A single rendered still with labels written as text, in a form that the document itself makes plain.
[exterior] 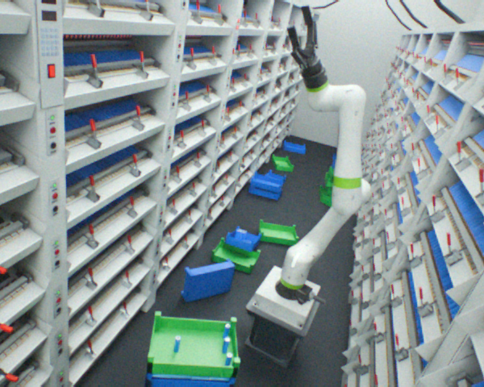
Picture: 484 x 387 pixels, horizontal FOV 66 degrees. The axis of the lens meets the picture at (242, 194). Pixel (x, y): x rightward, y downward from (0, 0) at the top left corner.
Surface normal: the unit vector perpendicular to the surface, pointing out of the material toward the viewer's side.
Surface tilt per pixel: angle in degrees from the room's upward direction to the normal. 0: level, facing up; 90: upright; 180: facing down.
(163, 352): 0
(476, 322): 90
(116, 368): 0
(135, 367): 0
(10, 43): 90
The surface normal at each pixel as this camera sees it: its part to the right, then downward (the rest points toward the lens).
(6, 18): 0.81, 0.58
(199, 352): 0.18, -0.88
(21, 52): -0.30, 0.37
